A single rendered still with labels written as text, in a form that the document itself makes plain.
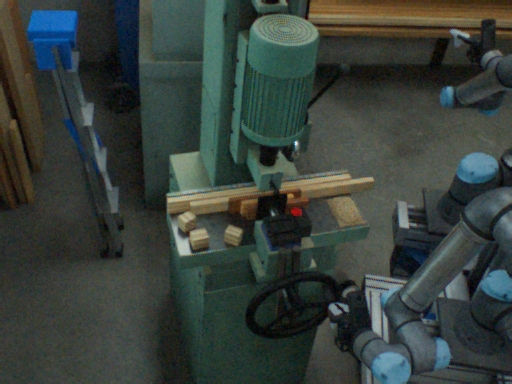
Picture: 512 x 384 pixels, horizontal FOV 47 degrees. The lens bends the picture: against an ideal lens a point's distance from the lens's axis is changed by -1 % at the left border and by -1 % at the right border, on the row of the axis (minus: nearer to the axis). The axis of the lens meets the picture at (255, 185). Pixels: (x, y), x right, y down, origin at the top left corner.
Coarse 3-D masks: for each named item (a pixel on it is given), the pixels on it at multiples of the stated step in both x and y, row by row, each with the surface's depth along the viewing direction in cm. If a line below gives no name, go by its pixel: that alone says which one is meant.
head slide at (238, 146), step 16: (240, 32) 163; (240, 48) 165; (240, 64) 167; (240, 80) 169; (240, 96) 171; (240, 112) 174; (240, 128) 177; (240, 144) 182; (256, 144) 183; (240, 160) 186
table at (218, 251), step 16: (320, 208) 190; (176, 224) 179; (208, 224) 180; (224, 224) 181; (240, 224) 181; (320, 224) 185; (336, 224) 185; (368, 224) 186; (176, 240) 174; (208, 240) 175; (320, 240) 184; (336, 240) 186; (352, 240) 188; (176, 256) 176; (192, 256) 171; (208, 256) 173; (224, 256) 175; (240, 256) 178; (256, 256) 177; (256, 272) 173; (288, 272) 174
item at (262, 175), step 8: (248, 152) 184; (256, 152) 181; (248, 160) 185; (256, 160) 178; (256, 168) 177; (264, 168) 176; (272, 168) 176; (280, 168) 176; (256, 176) 178; (264, 176) 174; (272, 176) 175; (280, 176) 176; (256, 184) 179; (264, 184) 177; (280, 184) 179
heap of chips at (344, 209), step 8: (328, 200) 193; (336, 200) 190; (344, 200) 190; (352, 200) 192; (336, 208) 188; (344, 208) 187; (352, 208) 187; (336, 216) 187; (344, 216) 185; (352, 216) 186; (360, 216) 187; (344, 224) 185; (352, 224) 186
